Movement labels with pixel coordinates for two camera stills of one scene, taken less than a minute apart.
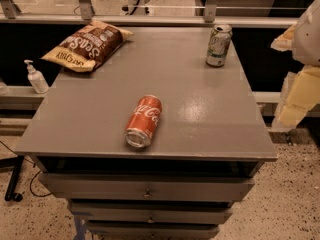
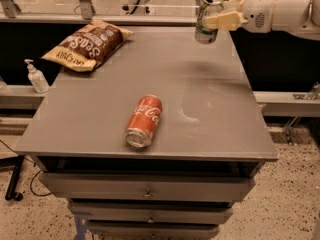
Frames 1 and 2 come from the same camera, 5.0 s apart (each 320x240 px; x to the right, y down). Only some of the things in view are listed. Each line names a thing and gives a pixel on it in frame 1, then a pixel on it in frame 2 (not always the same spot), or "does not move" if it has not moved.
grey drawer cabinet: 213,137 does not move
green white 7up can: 218,44 → 212,4
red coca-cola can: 143,121 does not move
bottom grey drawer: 153,230 does not move
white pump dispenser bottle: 36,78 does not move
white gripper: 308,37 → 258,11
